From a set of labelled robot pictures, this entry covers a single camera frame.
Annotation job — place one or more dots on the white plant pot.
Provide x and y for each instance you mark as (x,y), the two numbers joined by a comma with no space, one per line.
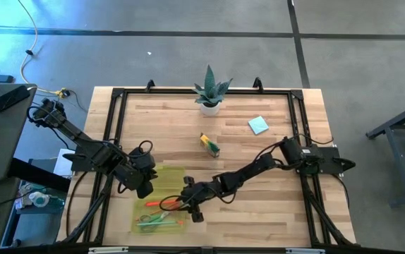
(210,110)

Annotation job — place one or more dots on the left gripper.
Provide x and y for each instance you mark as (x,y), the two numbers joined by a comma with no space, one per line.
(132,174)

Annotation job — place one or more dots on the blue storage bin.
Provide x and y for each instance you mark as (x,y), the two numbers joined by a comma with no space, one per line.
(29,218)

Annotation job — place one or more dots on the dark metal cart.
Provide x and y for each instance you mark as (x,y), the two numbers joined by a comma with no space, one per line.
(403,155)

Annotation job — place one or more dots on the yellow green crayon box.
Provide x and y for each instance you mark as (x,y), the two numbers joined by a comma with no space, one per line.
(209,145)

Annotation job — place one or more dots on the green succulent plant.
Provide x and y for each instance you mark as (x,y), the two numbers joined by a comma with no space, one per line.
(210,88)

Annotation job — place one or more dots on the teal pencil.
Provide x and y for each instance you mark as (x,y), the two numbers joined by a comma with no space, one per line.
(156,223)

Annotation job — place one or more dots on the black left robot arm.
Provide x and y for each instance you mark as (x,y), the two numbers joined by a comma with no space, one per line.
(82,139)

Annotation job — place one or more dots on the light blue sticky notes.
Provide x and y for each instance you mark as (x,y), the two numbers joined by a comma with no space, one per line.
(258,125)

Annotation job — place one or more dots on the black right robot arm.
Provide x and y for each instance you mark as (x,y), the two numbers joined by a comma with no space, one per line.
(248,173)

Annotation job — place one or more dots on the white tape roll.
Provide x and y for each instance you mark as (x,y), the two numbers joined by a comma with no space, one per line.
(39,199)

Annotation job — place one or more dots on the grey side desk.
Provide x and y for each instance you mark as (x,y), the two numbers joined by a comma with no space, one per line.
(1,141)

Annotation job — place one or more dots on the teal scissors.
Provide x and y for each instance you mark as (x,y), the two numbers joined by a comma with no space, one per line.
(151,218)

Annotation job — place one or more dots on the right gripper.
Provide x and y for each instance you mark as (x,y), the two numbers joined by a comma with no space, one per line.
(204,192)

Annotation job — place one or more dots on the white table clamp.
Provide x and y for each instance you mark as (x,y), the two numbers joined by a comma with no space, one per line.
(305,250)
(108,250)

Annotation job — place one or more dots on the translucent yellow-green pencil box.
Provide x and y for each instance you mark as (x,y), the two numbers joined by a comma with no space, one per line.
(167,180)

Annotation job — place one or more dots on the black phone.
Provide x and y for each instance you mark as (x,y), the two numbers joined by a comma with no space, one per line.
(11,98)

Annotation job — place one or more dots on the white paper sheet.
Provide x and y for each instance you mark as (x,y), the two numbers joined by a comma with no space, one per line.
(63,164)

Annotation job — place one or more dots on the black table frame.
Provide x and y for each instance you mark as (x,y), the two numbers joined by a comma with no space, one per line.
(118,106)

